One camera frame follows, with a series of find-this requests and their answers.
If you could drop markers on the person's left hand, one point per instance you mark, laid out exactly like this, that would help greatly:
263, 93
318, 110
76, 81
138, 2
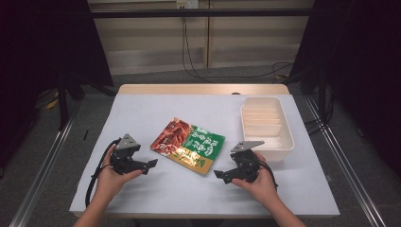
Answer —
108, 183

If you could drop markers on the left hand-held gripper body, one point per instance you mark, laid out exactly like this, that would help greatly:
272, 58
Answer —
124, 157

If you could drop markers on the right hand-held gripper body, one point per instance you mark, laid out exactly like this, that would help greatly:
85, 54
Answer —
247, 165

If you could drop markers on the red and green food packet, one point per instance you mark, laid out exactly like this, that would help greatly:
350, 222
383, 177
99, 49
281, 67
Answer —
189, 143

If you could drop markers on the white wall socket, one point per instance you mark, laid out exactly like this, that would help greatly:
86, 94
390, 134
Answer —
187, 3

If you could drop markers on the white table cover sheet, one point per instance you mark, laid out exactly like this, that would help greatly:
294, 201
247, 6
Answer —
176, 195

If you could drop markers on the black horizontal bar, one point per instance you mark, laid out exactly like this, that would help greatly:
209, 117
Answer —
201, 13

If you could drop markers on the metal floor rail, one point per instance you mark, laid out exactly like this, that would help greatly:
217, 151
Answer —
346, 170
41, 170

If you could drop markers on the person's right hand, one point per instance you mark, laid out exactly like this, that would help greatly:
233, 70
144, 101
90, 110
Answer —
263, 187

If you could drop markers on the dark curtain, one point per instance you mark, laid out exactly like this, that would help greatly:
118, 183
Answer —
362, 63
41, 56

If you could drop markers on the black metal stand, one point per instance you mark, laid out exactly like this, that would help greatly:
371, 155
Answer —
63, 104

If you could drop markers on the white divided plastic container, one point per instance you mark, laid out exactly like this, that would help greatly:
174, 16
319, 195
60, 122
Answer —
268, 126

